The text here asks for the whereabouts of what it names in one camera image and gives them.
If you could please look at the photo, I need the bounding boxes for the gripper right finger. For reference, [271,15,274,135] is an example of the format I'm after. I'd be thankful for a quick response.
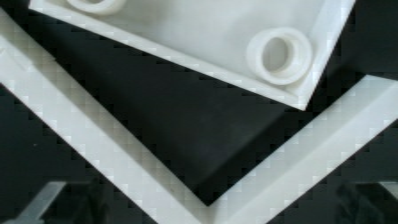
[381,182,398,200]

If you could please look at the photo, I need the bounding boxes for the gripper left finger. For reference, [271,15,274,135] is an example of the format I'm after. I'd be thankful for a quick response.
[9,181,66,224]

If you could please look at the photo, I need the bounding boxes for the white fence wall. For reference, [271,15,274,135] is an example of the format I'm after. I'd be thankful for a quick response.
[0,9,398,224]

